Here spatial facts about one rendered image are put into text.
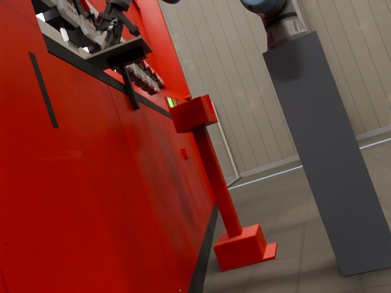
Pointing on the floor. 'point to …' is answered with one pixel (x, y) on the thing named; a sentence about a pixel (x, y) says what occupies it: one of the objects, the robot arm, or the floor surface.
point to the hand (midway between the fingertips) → (107, 54)
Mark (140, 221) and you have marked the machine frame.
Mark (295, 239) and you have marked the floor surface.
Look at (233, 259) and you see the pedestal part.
